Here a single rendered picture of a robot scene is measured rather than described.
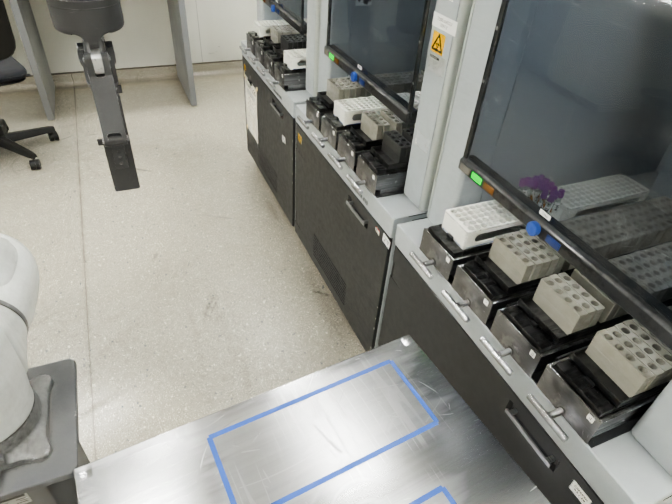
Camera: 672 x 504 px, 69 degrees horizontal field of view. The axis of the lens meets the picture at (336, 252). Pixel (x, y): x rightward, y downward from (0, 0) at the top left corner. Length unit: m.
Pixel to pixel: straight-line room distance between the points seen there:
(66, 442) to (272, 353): 1.08
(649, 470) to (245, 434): 0.70
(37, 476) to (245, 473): 0.38
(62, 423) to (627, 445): 1.03
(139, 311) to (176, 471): 1.46
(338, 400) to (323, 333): 1.20
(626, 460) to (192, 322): 1.60
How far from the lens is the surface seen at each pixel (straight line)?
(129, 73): 4.51
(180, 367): 1.99
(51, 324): 2.30
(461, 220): 1.25
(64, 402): 1.10
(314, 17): 2.06
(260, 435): 0.84
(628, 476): 1.06
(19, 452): 1.05
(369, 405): 0.87
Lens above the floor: 1.54
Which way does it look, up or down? 39 degrees down
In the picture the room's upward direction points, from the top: 4 degrees clockwise
